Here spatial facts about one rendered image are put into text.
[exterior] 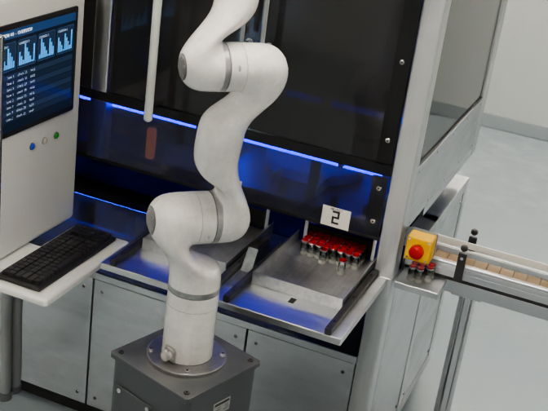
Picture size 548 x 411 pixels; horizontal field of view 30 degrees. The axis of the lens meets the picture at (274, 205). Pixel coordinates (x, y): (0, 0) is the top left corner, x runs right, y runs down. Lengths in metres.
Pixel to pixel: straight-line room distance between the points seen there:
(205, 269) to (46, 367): 1.44
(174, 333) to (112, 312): 1.03
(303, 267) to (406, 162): 0.42
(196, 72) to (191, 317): 0.61
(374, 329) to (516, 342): 1.71
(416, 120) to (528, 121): 4.77
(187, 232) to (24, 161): 0.83
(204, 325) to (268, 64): 0.65
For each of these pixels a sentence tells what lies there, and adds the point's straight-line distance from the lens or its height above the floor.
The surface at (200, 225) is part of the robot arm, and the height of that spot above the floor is 1.23.
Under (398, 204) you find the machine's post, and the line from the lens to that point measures 2.84.
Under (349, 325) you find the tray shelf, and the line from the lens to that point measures 2.65.
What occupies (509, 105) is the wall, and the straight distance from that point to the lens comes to 7.50.
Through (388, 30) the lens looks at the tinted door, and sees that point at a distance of 2.74.
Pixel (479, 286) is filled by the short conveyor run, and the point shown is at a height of 0.89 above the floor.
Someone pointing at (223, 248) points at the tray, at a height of 0.88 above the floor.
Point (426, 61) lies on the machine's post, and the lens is 2.71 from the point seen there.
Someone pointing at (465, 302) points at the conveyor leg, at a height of 0.81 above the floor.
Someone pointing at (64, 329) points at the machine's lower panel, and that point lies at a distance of 3.53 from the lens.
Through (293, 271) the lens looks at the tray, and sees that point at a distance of 2.87.
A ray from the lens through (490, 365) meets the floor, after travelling 4.42.
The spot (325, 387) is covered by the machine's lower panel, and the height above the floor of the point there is 0.47.
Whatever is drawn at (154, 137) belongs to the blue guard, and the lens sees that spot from 3.08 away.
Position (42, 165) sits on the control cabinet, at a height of 1.03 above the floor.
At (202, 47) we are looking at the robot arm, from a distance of 2.01.
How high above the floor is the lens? 2.16
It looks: 23 degrees down
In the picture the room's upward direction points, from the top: 8 degrees clockwise
